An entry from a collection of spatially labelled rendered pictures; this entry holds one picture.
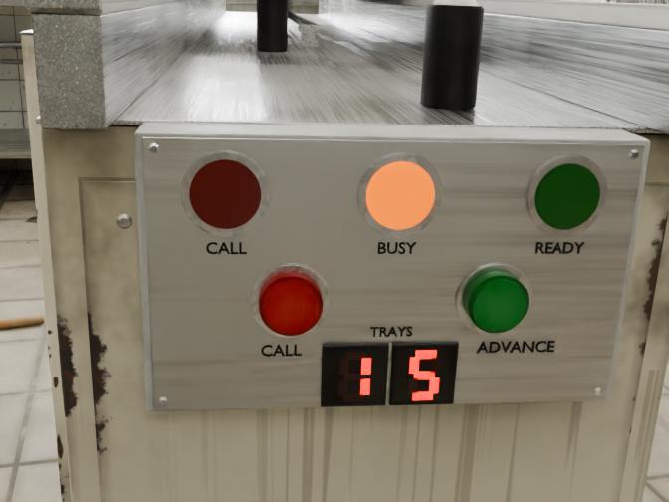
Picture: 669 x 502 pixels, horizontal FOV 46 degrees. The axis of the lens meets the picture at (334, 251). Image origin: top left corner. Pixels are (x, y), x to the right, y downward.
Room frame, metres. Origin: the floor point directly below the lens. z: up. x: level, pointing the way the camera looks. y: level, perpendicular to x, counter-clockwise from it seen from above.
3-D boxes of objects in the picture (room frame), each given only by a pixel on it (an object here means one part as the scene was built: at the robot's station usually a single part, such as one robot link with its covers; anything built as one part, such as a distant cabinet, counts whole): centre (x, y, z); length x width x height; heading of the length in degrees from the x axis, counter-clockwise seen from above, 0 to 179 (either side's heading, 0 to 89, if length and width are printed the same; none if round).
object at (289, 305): (0.35, 0.02, 0.76); 0.03 x 0.02 x 0.03; 97
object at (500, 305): (0.36, -0.08, 0.76); 0.03 x 0.02 x 0.03; 97
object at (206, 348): (0.37, -0.03, 0.77); 0.24 x 0.04 x 0.14; 97
